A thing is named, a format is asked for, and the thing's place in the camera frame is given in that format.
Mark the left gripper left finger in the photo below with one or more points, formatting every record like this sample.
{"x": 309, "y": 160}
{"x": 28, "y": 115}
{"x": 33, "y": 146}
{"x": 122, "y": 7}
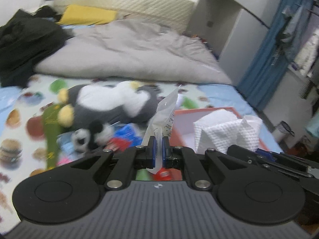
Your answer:
{"x": 128, "y": 162}

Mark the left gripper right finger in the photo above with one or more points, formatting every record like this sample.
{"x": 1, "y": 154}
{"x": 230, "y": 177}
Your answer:
{"x": 188, "y": 162}

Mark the red foil packet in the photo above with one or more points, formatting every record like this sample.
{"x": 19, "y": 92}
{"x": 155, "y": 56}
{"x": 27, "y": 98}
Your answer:
{"x": 167, "y": 175}

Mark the blue white tissue pack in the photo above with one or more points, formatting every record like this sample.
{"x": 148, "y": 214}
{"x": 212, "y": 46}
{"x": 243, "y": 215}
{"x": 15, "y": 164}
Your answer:
{"x": 125, "y": 136}

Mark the clear plastic bag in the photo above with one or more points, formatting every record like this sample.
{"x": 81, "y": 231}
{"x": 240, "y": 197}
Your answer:
{"x": 160, "y": 126}

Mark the small panda plush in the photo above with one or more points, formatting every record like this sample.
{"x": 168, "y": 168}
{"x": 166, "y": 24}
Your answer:
{"x": 96, "y": 135}

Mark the white paper towel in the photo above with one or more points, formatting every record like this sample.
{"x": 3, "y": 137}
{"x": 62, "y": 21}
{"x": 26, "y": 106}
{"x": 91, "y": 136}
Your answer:
{"x": 221, "y": 129}

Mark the blue surgical mask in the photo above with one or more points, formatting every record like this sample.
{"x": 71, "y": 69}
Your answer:
{"x": 65, "y": 143}

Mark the pink open cardboard box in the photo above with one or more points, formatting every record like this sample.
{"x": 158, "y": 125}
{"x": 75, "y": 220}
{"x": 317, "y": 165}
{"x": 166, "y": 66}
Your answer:
{"x": 183, "y": 133}

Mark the large grey penguin plush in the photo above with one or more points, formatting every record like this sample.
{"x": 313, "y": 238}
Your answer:
{"x": 126, "y": 102}

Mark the white trash bin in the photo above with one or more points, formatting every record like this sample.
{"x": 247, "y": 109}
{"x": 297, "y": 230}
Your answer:
{"x": 282, "y": 131}

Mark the green embroidered plush stick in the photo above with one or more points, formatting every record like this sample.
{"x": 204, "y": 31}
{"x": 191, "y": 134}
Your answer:
{"x": 52, "y": 129}

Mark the blue curtain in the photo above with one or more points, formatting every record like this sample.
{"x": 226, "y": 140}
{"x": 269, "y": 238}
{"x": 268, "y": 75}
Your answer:
{"x": 278, "y": 49}

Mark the grey duvet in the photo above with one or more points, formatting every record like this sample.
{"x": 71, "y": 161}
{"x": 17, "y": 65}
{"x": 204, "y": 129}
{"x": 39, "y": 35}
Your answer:
{"x": 134, "y": 49}

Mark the white wardrobe cabinet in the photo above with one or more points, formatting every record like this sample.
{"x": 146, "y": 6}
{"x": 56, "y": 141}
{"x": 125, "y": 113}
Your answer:
{"x": 234, "y": 29}

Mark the yellow pillow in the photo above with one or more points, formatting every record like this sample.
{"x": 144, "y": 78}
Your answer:
{"x": 83, "y": 15}

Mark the cream quilted headboard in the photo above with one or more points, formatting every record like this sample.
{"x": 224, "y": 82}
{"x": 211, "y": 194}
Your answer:
{"x": 174, "y": 13}

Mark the black clothing pile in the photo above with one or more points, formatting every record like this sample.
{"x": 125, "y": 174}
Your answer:
{"x": 26, "y": 40}

